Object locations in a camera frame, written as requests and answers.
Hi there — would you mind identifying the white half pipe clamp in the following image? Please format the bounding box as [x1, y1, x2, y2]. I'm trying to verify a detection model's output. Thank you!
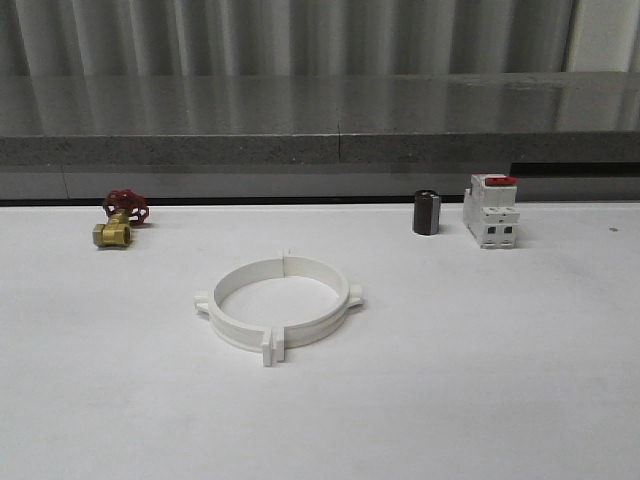
[193, 254, 285, 367]
[271, 254, 364, 363]

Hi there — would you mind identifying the black cylindrical capacitor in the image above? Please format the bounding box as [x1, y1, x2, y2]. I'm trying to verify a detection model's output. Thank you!
[412, 190, 441, 236]

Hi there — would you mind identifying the grey stone countertop ledge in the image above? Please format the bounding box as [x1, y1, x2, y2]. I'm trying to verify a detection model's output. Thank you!
[1, 73, 639, 176]

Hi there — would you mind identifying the brass valve red handwheel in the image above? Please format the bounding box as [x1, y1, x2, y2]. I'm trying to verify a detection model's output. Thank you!
[92, 189, 149, 248]

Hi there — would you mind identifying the grey pleated curtain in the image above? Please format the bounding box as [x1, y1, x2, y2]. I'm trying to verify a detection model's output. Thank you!
[0, 0, 640, 77]

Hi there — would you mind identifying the white circuit breaker red switch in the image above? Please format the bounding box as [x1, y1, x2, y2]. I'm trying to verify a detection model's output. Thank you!
[463, 174, 520, 249]

